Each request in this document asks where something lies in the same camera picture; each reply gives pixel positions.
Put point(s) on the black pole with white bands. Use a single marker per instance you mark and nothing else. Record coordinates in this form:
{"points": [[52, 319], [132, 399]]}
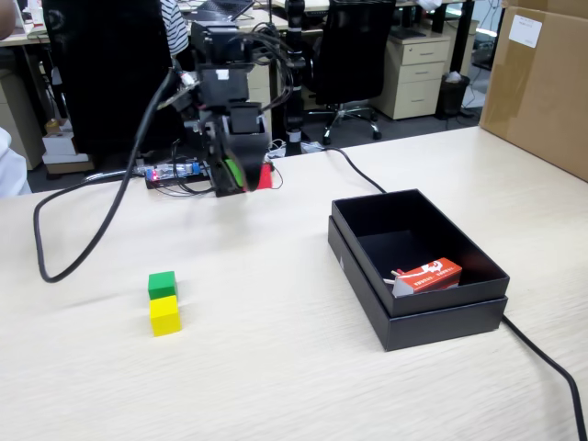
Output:
{"points": [[294, 82]]}

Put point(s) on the stacked white boxes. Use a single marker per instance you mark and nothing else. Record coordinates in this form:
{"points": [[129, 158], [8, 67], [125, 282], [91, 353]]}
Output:
{"points": [[62, 149]]}

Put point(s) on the beige drawer cabinet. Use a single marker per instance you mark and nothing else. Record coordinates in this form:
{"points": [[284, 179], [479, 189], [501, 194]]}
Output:
{"points": [[259, 92], [415, 75]]}

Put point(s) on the beige side cabinet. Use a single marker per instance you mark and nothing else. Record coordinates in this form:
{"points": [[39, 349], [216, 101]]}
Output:
{"points": [[18, 115]]}

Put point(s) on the large black office chair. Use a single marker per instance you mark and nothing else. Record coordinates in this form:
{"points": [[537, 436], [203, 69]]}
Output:
{"points": [[115, 69]]}

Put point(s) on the person in white clothes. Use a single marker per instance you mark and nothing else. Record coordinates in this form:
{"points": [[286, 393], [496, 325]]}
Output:
{"points": [[11, 170]]}

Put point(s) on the black trash bin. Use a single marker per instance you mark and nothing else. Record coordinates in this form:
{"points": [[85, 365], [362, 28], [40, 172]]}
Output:
{"points": [[452, 96]]}

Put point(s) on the yellow wooden cube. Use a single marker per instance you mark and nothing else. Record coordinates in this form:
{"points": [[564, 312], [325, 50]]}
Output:
{"points": [[165, 318]]}

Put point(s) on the red wooden cube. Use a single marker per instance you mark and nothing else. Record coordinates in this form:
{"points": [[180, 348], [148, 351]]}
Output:
{"points": [[265, 179]]}

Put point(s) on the person in striped shirt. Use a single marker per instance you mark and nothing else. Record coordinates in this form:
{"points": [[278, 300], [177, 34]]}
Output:
{"points": [[177, 27]]}

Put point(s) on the green wooden cube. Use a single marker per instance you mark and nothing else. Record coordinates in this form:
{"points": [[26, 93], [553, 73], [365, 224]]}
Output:
{"points": [[161, 286]]}

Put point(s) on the black laptop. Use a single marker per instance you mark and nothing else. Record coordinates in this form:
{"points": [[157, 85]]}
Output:
{"points": [[220, 7]]}

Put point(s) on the orange and white carton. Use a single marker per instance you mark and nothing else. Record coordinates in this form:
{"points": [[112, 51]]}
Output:
{"points": [[432, 278]]}

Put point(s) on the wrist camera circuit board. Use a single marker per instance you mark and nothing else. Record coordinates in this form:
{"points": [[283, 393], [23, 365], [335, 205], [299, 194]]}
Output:
{"points": [[181, 92]]}

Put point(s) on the controller circuit board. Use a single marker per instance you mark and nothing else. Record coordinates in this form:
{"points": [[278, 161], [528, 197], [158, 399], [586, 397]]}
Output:
{"points": [[174, 171]]}

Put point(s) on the black mesh office chair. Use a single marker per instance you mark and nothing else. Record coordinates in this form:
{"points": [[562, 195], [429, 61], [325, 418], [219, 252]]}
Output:
{"points": [[353, 50]]}

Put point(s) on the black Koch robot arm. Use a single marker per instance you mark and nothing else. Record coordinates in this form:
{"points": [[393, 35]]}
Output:
{"points": [[220, 41]]}

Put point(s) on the black cardboard box lid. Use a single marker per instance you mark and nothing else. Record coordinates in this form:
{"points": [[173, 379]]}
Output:
{"points": [[436, 328]]}

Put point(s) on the large brown cardboard box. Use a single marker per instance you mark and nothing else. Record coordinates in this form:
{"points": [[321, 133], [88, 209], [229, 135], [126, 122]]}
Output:
{"points": [[537, 92]]}

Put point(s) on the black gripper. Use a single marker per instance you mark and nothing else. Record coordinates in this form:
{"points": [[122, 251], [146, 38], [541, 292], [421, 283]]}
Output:
{"points": [[225, 92]]}

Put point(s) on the black cardboard box tray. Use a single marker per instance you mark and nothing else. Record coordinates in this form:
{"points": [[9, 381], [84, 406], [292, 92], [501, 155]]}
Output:
{"points": [[413, 220]]}

